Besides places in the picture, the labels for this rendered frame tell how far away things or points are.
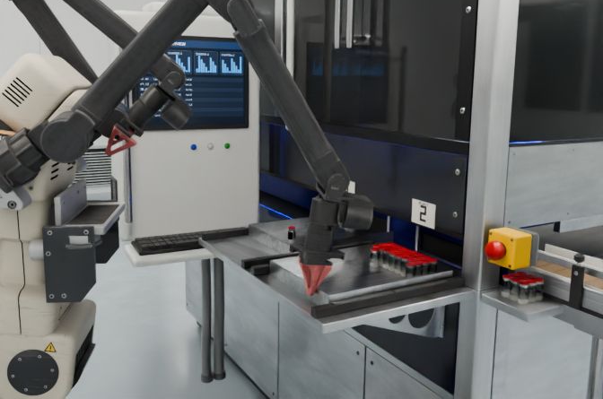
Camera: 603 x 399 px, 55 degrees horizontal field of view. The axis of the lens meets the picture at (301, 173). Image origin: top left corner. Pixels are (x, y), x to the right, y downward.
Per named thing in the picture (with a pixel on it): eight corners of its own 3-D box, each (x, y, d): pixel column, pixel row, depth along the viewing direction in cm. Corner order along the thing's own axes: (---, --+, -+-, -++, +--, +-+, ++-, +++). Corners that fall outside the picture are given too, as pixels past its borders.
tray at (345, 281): (381, 255, 157) (382, 242, 157) (451, 284, 135) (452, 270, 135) (269, 273, 140) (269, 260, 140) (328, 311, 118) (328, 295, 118)
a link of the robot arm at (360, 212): (319, 161, 123) (330, 173, 115) (371, 169, 126) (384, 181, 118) (308, 214, 126) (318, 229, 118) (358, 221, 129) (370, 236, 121)
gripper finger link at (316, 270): (336, 300, 122) (345, 256, 121) (308, 300, 118) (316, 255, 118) (319, 290, 128) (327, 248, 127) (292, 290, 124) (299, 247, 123)
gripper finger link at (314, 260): (327, 300, 121) (335, 256, 120) (298, 300, 117) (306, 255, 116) (310, 290, 127) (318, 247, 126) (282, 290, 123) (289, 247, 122)
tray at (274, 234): (343, 223, 191) (344, 212, 191) (393, 243, 169) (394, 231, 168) (248, 235, 175) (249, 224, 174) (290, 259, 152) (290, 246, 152)
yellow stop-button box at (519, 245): (509, 256, 131) (511, 225, 130) (536, 265, 124) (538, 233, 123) (485, 261, 127) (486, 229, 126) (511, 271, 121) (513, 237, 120)
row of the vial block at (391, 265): (376, 260, 151) (377, 243, 151) (423, 281, 136) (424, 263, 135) (370, 262, 150) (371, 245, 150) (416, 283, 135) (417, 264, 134)
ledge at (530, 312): (523, 290, 137) (523, 283, 137) (572, 310, 126) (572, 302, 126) (480, 301, 130) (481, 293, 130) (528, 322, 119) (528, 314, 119)
